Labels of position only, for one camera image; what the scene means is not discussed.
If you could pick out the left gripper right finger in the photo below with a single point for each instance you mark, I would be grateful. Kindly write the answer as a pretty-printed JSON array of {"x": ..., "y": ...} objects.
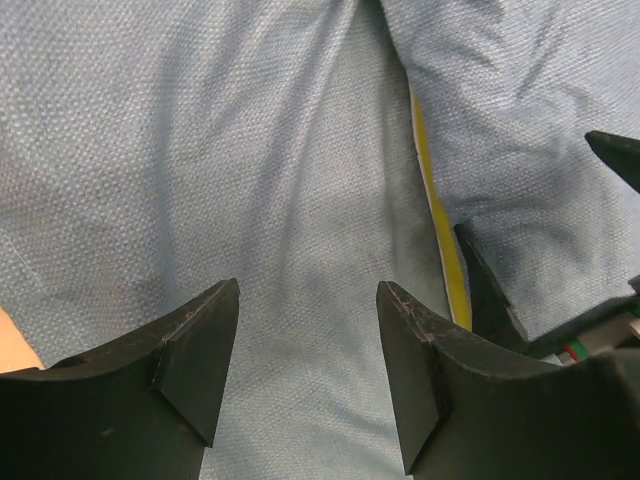
[{"x": 468, "y": 409}]

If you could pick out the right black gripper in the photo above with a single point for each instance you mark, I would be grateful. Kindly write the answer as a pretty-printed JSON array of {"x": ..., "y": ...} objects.
[{"x": 610, "y": 325}]

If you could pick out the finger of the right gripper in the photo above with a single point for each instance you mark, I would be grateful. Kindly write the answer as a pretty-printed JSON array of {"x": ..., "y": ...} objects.
[{"x": 620, "y": 154}]

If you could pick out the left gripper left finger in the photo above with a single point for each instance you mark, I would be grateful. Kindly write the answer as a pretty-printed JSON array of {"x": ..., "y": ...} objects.
[{"x": 142, "y": 406}]

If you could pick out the white pillow yellow edge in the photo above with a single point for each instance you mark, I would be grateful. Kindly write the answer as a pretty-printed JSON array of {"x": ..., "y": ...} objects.
[{"x": 454, "y": 277}]

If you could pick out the blue grey pillowcase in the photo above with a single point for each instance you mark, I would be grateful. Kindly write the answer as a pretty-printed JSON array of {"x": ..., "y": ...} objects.
[{"x": 152, "y": 148}]

